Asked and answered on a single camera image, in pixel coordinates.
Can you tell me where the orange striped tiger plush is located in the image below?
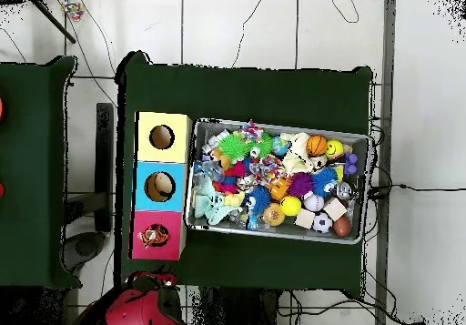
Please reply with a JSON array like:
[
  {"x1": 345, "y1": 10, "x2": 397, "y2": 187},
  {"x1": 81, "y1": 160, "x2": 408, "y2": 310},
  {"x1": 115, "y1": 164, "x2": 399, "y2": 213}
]
[{"x1": 137, "y1": 223, "x2": 170, "y2": 249}]

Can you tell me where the wooden box with three holes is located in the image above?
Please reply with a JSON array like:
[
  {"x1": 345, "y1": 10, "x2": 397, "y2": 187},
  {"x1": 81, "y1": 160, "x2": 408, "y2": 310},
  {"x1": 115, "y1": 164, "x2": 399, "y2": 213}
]
[{"x1": 128, "y1": 111, "x2": 193, "y2": 261}]

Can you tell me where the yellow duck plush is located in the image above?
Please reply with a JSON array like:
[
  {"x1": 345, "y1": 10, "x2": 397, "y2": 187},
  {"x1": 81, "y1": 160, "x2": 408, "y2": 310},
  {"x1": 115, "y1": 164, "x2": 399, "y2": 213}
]
[{"x1": 223, "y1": 190, "x2": 247, "y2": 208}]

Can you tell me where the brown bear plush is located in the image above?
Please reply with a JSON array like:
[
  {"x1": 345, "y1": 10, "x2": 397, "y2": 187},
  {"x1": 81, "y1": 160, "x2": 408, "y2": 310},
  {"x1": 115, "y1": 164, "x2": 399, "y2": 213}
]
[{"x1": 209, "y1": 146, "x2": 232, "y2": 171}]

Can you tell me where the black upright panel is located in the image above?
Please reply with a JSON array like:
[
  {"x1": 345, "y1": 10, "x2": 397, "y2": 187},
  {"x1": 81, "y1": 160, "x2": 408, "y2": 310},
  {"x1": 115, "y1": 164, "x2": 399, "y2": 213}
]
[{"x1": 95, "y1": 102, "x2": 115, "y2": 233}]

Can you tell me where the plain yellow ball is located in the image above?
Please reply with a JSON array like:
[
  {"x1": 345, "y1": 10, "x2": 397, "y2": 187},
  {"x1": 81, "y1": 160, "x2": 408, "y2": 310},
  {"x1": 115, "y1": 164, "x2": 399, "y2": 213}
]
[{"x1": 279, "y1": 195, "x2": 303, "y2": 218}]

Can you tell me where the large green spiky ball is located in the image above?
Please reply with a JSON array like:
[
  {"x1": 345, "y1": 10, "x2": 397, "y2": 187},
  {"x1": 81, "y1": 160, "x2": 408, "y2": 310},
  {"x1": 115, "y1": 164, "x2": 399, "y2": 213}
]
[{"x1": 218, "y1": 132, "x2": 253, "y2": 164}]

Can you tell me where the purple spiky ball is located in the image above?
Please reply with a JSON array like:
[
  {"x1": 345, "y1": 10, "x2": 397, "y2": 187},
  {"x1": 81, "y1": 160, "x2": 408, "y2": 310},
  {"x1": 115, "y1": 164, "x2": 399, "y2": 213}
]
[{"x1": 287, "y1": 171, "x2": 315, "y2": 198}]

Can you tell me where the black and white soccer ball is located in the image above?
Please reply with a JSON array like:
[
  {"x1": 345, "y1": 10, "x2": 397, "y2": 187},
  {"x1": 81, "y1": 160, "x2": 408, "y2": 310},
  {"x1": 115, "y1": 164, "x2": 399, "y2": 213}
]
[{"x1": 311, "y1": 212, "x2": 334, "y2": 234}]

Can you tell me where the brown football toy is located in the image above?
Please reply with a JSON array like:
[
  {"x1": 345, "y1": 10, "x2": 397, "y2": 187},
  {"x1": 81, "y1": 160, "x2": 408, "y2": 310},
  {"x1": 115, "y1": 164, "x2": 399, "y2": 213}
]
[{"x1": 332, "y1": 216, "x2": 353, "y2": 239}]

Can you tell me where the dark green side table cloth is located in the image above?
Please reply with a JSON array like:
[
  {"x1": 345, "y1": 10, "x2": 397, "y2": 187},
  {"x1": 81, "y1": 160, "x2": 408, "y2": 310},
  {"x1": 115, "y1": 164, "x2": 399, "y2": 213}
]
[{"x1": 0, "y1": 55, "x2": 82, "y2": 289}]

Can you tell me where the orange basketball toy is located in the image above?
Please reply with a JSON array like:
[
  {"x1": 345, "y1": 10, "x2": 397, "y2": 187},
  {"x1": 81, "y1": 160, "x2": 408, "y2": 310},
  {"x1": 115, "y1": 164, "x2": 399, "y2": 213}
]
[{"x1": 306, "y1": 134, "x2": 329, "y2": 157}]

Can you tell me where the yellow smiley face ball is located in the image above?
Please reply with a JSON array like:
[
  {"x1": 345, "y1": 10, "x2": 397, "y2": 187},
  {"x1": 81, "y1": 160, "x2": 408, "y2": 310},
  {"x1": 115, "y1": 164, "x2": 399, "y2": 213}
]
[{"x1": 325, "y1": 138, "x2": 346, "y2": 159}]

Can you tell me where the black rod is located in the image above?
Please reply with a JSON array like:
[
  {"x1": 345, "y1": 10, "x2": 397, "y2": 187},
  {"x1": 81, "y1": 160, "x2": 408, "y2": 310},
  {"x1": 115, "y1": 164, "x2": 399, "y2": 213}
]
[{"x1": 31, "y1": 0, "x2": 77, "y2": 45}]

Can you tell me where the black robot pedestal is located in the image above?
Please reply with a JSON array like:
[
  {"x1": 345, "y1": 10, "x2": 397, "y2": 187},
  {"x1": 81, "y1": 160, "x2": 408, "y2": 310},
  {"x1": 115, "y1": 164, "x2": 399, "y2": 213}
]
[{"x1": 188, "y1": 286, "x2": 281, "y2": 325}]

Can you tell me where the wire mesh bin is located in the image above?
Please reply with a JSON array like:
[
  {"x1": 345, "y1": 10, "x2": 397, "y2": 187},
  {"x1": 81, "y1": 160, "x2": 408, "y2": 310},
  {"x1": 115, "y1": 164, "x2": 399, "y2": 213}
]
[{"x1": 184, "y1": 117, "x2": 371, "y2": 246}]

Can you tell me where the black cable with connector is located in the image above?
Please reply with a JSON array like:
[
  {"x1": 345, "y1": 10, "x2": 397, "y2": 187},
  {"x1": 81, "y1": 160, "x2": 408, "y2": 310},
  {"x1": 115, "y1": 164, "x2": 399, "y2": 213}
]
[{"x1": 367, "y1": 183, "x2": 466, "y2": 199}]

